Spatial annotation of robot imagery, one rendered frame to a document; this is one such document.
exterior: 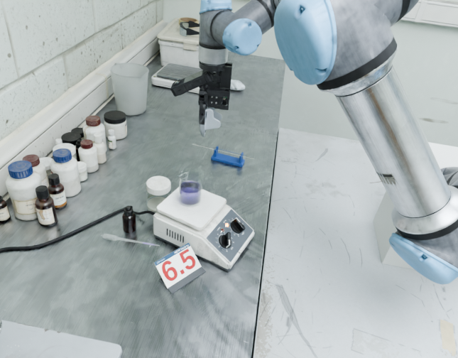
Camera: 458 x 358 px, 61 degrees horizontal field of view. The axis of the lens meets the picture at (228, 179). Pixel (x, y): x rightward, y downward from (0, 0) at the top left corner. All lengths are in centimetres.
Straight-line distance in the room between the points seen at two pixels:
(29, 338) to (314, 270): 57
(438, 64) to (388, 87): 173
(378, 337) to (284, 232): 31
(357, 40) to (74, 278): 67
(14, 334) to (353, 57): 69
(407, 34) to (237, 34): 145
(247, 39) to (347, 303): 59
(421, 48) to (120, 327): 192
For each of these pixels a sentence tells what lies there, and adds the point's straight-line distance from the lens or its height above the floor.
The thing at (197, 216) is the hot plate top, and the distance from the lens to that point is 84.
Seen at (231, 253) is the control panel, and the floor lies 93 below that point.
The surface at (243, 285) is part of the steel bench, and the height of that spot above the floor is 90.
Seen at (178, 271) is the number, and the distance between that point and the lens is 82.
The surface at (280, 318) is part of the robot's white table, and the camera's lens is 80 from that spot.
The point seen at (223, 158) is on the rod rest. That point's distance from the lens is 118.
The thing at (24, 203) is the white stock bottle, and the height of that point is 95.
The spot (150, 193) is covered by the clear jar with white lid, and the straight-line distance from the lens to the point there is 94.
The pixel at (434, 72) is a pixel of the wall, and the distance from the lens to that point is 231.
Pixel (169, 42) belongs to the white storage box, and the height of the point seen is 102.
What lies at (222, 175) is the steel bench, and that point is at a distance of 112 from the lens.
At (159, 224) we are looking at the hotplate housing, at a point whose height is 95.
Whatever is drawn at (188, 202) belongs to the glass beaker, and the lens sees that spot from 85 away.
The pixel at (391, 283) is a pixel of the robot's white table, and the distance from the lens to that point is 95.
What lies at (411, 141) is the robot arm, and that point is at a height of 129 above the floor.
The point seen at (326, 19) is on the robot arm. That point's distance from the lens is 50.
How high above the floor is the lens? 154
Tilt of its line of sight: 35 degrees down
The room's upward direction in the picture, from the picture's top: 7 degrees clockwise
